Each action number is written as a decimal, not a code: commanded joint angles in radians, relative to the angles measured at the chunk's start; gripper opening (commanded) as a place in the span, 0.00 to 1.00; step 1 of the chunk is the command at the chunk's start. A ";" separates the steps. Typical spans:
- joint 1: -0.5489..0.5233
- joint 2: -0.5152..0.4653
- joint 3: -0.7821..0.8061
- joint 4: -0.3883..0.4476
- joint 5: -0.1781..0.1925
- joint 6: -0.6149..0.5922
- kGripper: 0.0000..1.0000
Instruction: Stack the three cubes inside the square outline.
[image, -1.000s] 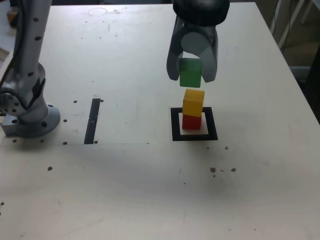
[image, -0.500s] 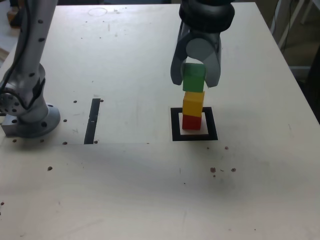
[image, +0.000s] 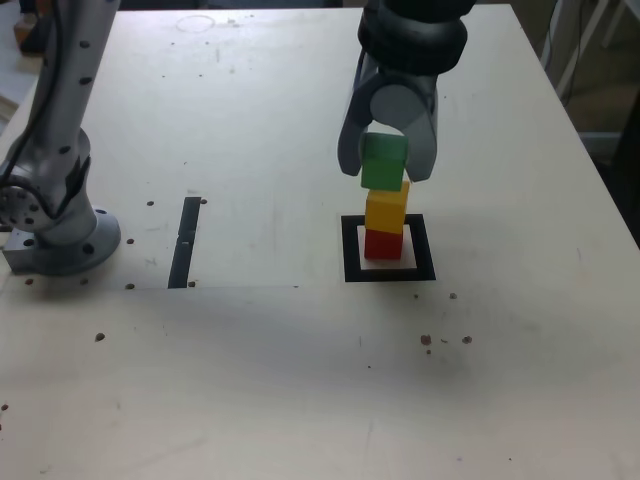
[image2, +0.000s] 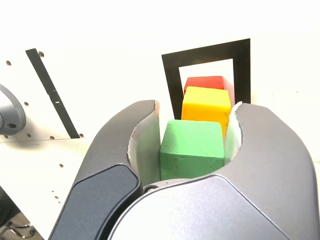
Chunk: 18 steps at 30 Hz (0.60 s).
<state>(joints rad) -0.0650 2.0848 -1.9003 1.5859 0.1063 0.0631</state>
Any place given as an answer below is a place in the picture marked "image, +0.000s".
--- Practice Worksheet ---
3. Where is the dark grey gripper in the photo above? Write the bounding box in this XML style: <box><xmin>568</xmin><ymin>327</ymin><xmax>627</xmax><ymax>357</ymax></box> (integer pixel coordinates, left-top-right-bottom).
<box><xmin>336</xmin><ymin>54</ymin><xmax>442</xmax><ymax>184</ymax></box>

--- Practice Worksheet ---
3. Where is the green cube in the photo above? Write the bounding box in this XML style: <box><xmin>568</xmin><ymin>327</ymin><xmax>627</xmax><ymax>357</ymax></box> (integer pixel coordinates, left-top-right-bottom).
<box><xmin>359</xmin><ymin>131</ymin><xmax>410</xmax><ymax>192</ymax></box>

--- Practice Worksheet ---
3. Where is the yellow cube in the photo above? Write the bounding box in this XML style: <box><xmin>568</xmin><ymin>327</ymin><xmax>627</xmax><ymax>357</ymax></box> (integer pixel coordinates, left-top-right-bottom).
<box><xmin>364</xmin><ymin>180</ymin><xmax>411</xmax><ymax>235</ymax></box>

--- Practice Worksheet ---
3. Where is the red cube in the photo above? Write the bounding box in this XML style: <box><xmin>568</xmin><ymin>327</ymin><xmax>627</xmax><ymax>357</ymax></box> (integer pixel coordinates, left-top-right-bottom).
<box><xmin>363</xmin><ymin>228</ymin><xmax>404</xmax><ymax>261</ymax></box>

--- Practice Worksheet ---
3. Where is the black tape square outline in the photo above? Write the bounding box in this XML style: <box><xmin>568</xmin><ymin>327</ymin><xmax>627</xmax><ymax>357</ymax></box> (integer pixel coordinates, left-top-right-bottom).
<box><xmin>340</xmin><ymin>213</ymin><xmax>437</xmax><ymax>284</ymax></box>

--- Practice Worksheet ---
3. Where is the black tape strip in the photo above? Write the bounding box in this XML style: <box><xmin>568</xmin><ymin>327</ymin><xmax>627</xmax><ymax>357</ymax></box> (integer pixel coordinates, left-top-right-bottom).
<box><xmin>167</xmin><ymin>196</ymin><xmax>202</xmax><ymax>290</ymax></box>

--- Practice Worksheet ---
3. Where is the dark brown object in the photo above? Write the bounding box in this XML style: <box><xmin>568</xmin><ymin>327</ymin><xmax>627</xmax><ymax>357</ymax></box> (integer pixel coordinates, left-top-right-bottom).
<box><xmin>13</xmin><ymin>0</ymin><xmax>51</xmax><ymax>55</ymax></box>

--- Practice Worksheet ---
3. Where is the white metal frame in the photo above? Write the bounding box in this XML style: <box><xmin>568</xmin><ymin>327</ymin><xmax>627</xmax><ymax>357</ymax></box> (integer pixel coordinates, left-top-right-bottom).
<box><xmin>539</xmin><ymin>0</ymin><xmax>640</xmax><ymax>99</ymax></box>

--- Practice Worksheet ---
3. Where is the thin black cable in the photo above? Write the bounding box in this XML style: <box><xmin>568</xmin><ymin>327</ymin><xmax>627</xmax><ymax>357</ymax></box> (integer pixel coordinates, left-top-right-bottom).
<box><xmin>0</xmin><ymin>0</ymin><xmax>66</xmax><ymax>174</ymax></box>

